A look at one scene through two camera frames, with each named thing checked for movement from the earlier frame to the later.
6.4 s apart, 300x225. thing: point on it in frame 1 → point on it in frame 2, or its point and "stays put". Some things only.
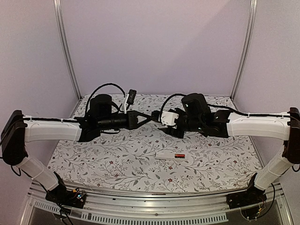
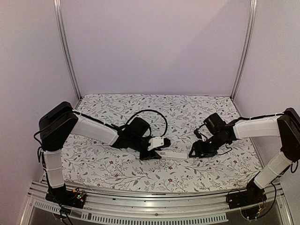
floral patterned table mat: [143, 154] stays put
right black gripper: [168, 130] → [199, 150]
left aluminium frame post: [58, 7] stays put
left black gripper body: [131, 114] → [137, 143]
